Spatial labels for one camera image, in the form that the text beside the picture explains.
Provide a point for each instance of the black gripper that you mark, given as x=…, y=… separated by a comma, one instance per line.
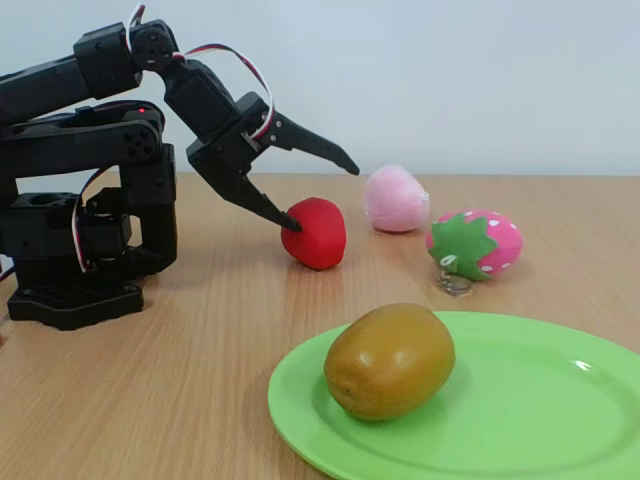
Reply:
x=226, y=150

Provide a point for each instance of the red plush strawberry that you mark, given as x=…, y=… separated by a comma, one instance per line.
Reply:
x=317, y=235

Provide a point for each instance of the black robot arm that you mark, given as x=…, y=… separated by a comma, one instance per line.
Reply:
x=100, y=145

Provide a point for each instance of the pale pink plush strawberry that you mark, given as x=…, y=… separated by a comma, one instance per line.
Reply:
x=395, y=200

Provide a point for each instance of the pink white-dotted plush strawberry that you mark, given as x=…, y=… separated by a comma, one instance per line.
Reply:
x=502, y=240

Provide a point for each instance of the green oval plate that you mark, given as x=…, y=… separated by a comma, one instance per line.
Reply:
x=525, y=400

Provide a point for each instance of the metal keyring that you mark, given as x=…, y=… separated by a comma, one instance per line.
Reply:
x=452, y=286

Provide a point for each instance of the brown kiwi fruit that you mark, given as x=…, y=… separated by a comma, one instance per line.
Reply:
x=390, y=365

